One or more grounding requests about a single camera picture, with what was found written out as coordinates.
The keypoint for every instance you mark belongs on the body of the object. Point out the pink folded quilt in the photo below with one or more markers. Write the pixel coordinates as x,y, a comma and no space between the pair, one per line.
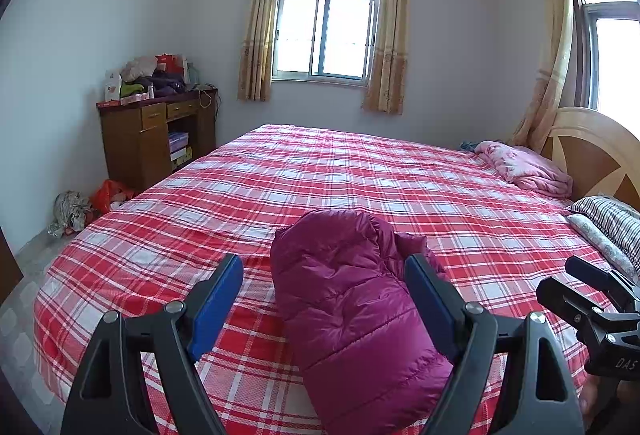
525,170

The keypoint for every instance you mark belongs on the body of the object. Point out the crumpled silver bag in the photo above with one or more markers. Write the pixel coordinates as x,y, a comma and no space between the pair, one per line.
70,212

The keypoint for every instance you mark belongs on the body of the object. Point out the brown wooden desk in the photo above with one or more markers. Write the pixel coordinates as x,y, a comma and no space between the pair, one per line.
130,150

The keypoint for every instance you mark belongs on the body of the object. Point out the white carton with red print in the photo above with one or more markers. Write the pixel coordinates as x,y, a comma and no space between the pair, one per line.
113,87

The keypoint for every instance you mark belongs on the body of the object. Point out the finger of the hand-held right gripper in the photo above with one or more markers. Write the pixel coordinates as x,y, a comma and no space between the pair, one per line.
600,272
575,302

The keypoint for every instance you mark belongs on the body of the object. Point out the wooden headboard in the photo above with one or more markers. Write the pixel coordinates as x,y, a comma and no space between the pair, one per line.
590,140

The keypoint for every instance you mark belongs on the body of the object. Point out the orange plastic bag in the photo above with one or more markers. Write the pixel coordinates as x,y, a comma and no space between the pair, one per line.
107,195

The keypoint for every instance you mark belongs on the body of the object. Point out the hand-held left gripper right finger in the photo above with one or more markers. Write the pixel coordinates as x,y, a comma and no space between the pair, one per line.
432,310

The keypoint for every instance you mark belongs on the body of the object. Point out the magenta puffer jacket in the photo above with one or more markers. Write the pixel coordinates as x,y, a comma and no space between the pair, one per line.
350,315

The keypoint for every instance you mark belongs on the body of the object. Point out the sliding window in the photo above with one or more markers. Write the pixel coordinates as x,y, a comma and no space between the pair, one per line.
325,30

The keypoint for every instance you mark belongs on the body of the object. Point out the boxes in desk shelf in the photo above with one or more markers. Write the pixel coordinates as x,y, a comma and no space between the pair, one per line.
179,147

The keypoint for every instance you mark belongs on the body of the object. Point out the pink flat box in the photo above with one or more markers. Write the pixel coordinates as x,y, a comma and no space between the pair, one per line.
131,100

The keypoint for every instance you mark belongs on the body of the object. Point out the red gift bag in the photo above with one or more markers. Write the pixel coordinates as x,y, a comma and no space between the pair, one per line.
167,63

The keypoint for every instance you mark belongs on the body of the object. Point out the striped pillow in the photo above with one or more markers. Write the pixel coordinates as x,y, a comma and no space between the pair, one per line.
615,220

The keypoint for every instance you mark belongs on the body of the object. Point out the pale plastic bag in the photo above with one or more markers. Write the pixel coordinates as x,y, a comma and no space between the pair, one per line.
139,67

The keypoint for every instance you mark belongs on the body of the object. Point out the grey floral pillow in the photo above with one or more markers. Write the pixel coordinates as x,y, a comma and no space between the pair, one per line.
600,240

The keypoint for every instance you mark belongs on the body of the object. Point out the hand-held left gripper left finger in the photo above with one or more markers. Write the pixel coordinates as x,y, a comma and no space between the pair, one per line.
215,305

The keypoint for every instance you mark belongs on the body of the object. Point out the bed with red plaid sheet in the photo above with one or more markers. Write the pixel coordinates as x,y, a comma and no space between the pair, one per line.
300,175

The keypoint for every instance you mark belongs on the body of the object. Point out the dark purple clothes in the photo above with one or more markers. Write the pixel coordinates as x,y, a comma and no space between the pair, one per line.
162,86

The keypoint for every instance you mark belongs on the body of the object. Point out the large side window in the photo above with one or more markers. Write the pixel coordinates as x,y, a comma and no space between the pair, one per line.
615,50

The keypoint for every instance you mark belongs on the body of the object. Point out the green cloth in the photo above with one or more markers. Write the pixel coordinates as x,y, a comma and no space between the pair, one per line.
131,89

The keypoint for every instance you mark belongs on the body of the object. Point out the person's right hand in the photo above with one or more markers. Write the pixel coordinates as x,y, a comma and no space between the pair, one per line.
589,400

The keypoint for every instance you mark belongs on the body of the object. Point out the long beige curtain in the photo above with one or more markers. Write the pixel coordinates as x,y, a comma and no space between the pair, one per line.
550,65

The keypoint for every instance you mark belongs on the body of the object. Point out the beige patterned curtain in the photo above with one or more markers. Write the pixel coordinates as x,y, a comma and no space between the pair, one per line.
390,30
260,25

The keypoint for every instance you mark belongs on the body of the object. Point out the small blue cloth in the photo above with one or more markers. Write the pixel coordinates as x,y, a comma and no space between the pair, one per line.
468,146

